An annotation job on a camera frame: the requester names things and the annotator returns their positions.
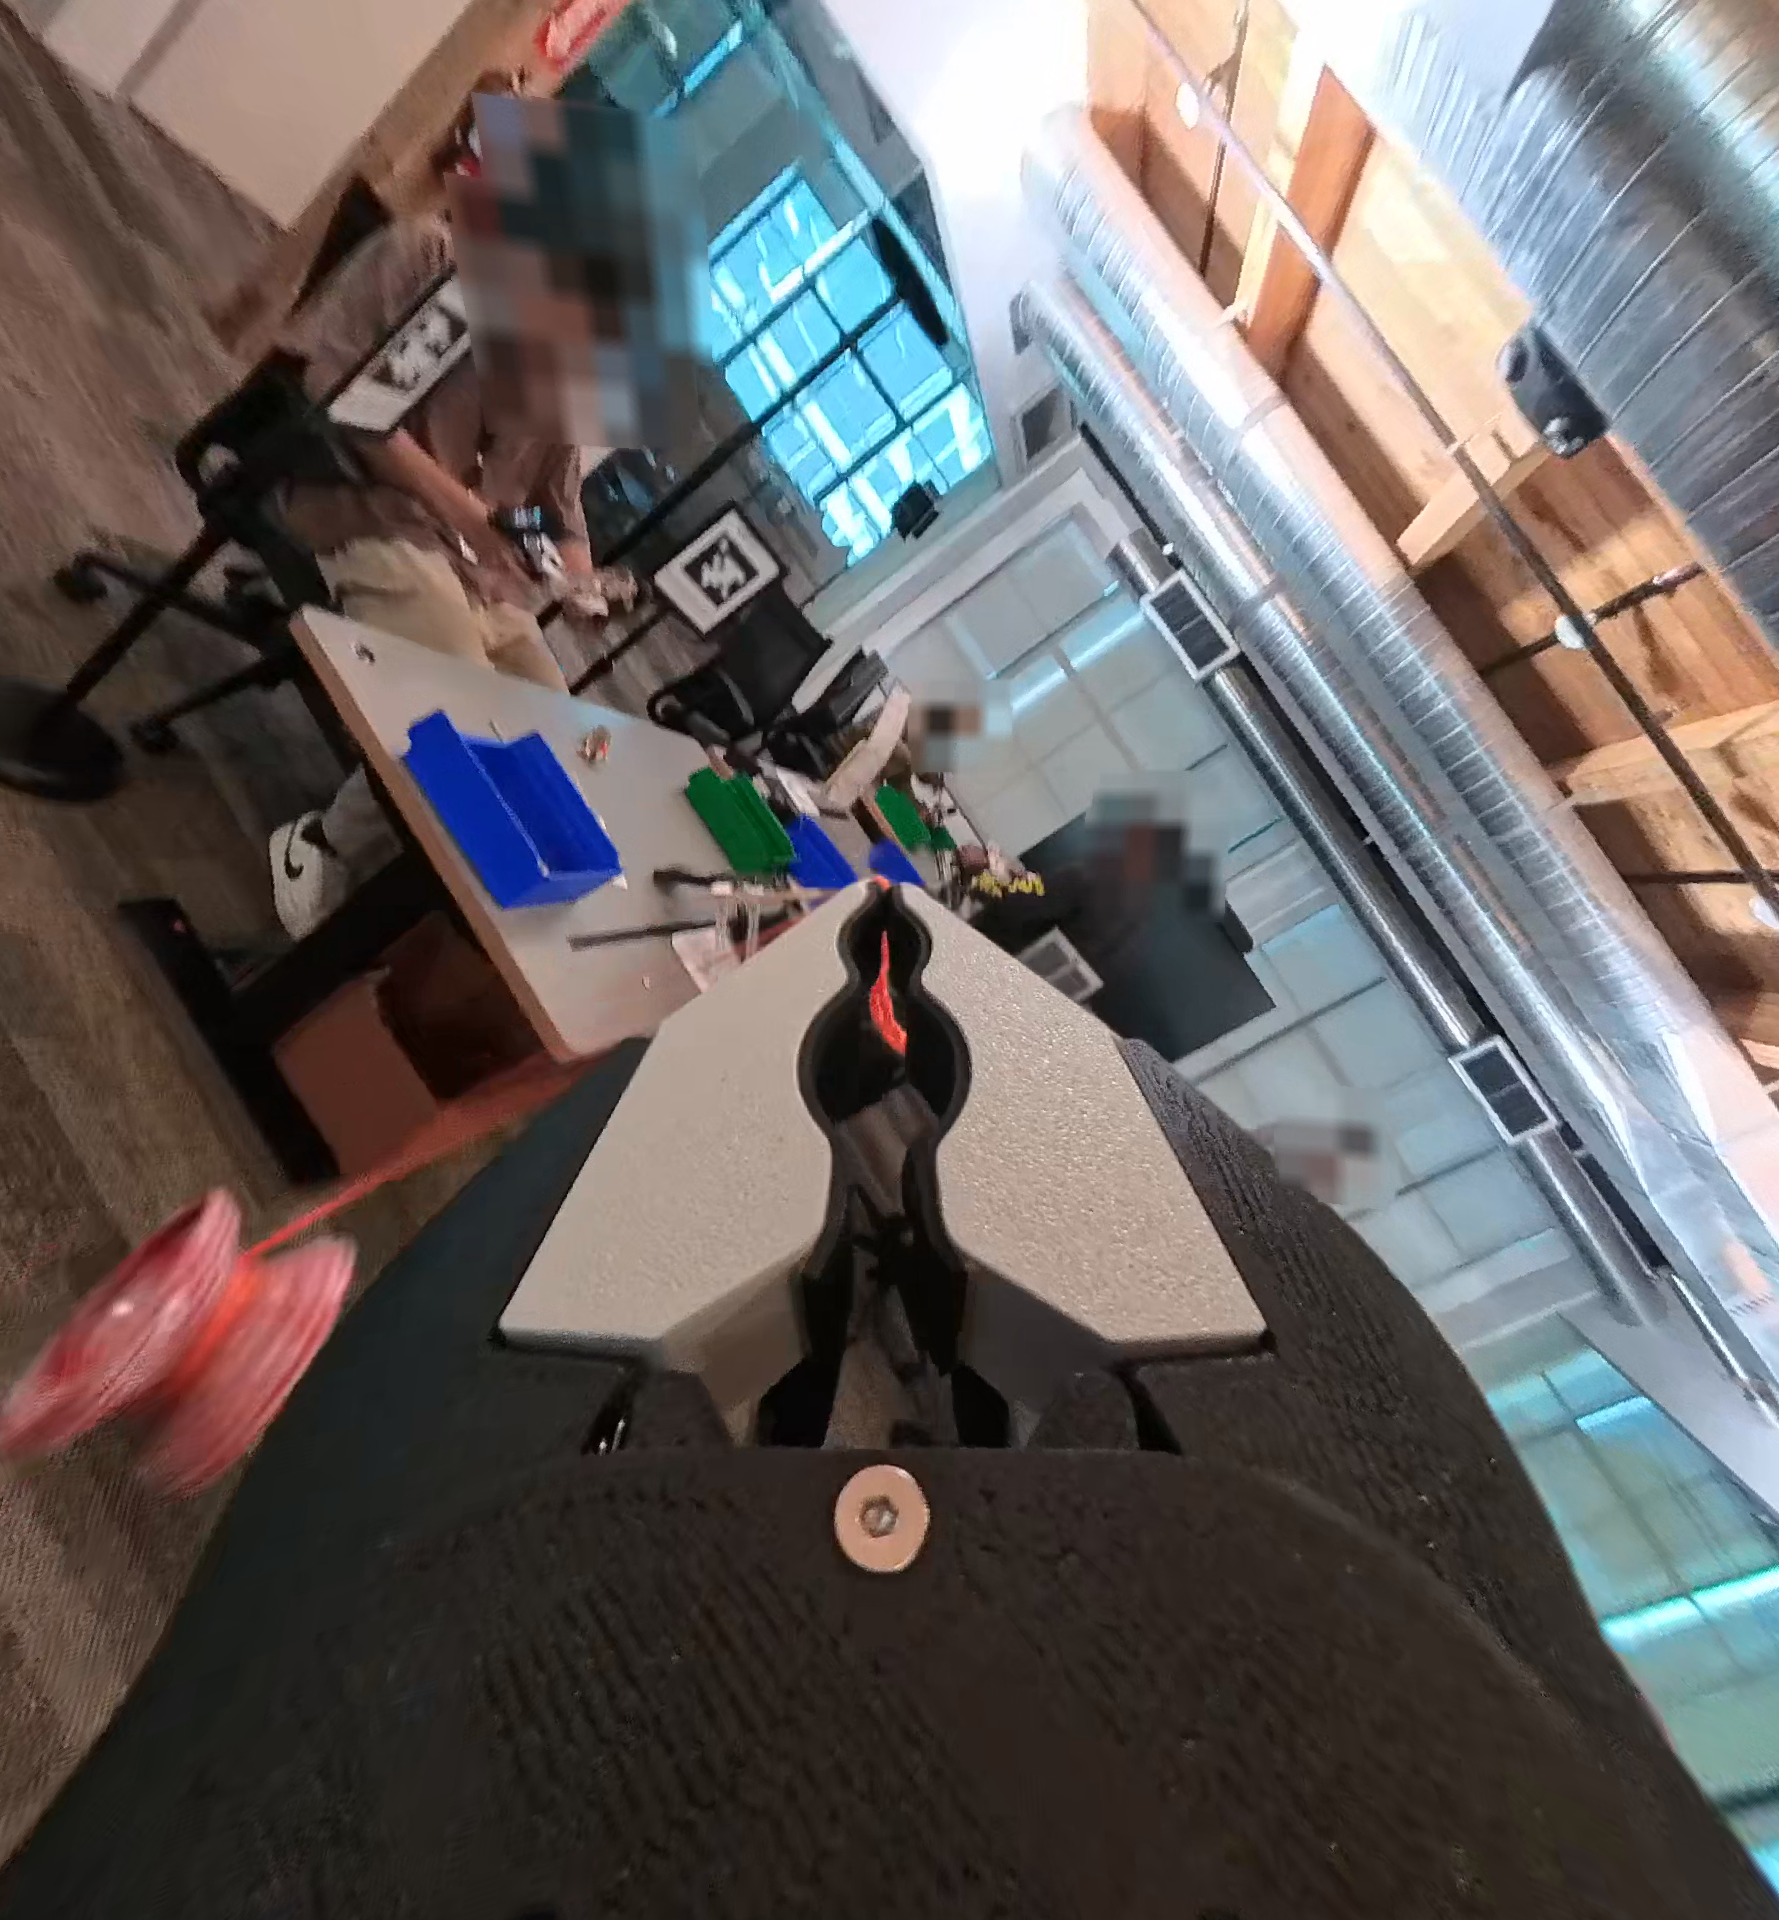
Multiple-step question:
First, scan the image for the red white yo-yo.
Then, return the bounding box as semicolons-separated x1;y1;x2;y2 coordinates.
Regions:
0;1187;361;1496

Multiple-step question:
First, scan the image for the orange yo-yo string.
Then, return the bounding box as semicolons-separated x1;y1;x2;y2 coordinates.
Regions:
245;915;914;1263

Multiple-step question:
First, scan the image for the black wall screen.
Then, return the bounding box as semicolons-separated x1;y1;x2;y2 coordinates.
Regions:
1056;857;1280;1057

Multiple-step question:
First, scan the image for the cardboard box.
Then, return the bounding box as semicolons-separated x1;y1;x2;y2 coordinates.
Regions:
275;955;546;1179

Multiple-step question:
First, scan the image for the wooden post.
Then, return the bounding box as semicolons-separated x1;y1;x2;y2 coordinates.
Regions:
206;0;562;357

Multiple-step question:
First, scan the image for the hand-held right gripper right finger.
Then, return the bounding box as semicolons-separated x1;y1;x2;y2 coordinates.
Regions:
894;879;1268;1398

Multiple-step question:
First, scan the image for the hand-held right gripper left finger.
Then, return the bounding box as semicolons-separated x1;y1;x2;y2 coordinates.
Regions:
499;879;894;1412

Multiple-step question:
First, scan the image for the grey work table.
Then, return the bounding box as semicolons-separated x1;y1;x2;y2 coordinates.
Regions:
289;600;1101;1068

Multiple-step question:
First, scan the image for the black stool chair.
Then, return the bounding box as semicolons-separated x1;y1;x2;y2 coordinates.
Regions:
0;346;335;805

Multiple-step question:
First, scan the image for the black office chair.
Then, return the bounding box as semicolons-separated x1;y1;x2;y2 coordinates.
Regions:
650;586;905;767

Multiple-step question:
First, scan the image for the silver spiral air duct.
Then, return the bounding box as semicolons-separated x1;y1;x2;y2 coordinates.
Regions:
1017;107;1779;1412

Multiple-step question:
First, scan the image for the black white marker sign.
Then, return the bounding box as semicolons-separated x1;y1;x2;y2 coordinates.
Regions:
326;276;480;436
650;503;787;637

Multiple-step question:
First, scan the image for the large blue parts bin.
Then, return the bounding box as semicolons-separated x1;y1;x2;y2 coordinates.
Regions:
404;709;626;912

